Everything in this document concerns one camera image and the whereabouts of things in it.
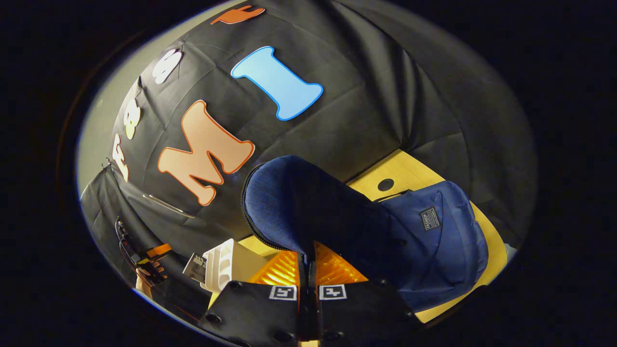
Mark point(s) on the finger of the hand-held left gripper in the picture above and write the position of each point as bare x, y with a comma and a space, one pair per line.
160, 250

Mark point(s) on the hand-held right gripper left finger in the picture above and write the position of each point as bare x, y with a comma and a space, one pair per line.
250, 313

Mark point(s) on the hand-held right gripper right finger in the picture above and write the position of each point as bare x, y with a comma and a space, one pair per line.
366, 313

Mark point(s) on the white bookshelf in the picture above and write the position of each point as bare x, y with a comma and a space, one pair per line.
236, 262

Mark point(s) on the blue schoolbag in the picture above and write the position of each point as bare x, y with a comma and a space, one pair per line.
337, 217

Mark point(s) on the black backdrop cloth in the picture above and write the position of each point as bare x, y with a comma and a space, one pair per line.
376, 96

